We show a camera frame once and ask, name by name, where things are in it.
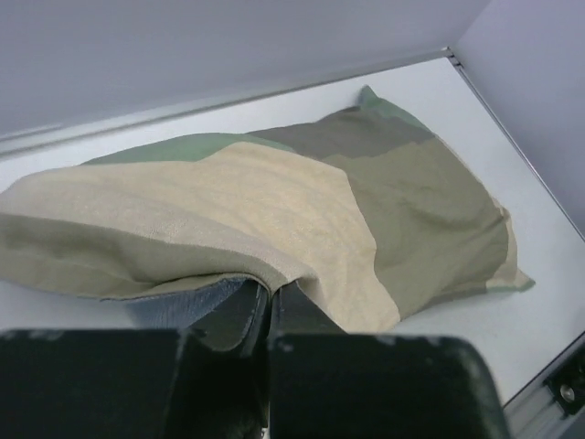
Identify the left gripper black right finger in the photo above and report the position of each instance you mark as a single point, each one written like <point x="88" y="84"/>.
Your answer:
<point x="325" y="383"/>

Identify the aluminium front rail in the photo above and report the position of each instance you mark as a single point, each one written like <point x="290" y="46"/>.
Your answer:
<point x="533" y="413"/>

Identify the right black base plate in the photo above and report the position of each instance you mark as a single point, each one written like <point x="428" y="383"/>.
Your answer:
<point x="567" y="383"/>

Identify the aluminium back rail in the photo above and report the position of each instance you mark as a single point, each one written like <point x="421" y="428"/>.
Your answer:
<point x="24" y="142"/>

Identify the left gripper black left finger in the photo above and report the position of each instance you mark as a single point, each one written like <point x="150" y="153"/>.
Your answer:
<point x="201" y="381"/>

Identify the blue pillowcase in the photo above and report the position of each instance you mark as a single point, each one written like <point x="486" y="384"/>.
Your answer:
<point x="366" y="210"/>

